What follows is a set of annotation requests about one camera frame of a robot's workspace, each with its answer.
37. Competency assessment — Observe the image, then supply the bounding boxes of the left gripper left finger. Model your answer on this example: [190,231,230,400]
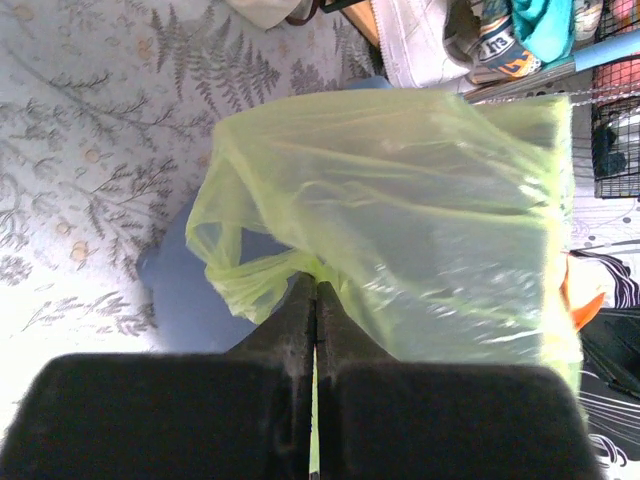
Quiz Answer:
[1,275,316,479]

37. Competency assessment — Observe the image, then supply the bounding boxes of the cream canvas tote bag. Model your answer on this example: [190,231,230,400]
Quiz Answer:
[226,0,325,30]

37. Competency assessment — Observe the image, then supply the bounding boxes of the green plastic trash bag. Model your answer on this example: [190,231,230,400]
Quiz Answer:
[186,89,582,390]

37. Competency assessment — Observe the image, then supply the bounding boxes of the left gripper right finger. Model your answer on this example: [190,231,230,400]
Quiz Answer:
[316,282,600,479]

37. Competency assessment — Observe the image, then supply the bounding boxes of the blue floor mop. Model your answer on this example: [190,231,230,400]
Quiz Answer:
[464,30,639,103]

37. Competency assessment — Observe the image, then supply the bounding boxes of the black wire basket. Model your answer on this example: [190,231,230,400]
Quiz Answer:
[591,1,639,199]

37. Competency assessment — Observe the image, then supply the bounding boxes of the teal folded cloth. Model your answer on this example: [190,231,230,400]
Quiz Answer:
[511,0,574,64]

